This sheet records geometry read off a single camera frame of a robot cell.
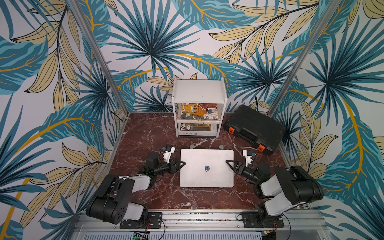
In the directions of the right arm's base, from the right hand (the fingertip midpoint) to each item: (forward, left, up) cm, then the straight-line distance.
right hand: (221, 167), depth 83 cm
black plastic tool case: (+26, -34, -1) cm, 43 cm away
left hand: (+2, +21, 0) cm, 21 cm away
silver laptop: (0, +8, -1) cm, 8 cm away
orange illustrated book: (+31, +12, +13) cm, 36 cm away
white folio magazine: (+30, +12, -3) cm, 32 cm away
